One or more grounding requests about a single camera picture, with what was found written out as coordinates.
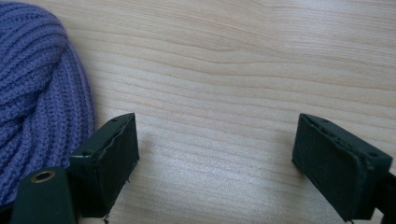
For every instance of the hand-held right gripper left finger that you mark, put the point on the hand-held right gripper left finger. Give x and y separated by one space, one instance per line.
102 168

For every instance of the purple knitted hat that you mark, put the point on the purple knitted hat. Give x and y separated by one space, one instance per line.
34 93

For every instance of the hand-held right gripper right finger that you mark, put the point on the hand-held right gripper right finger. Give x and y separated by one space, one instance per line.
336 168

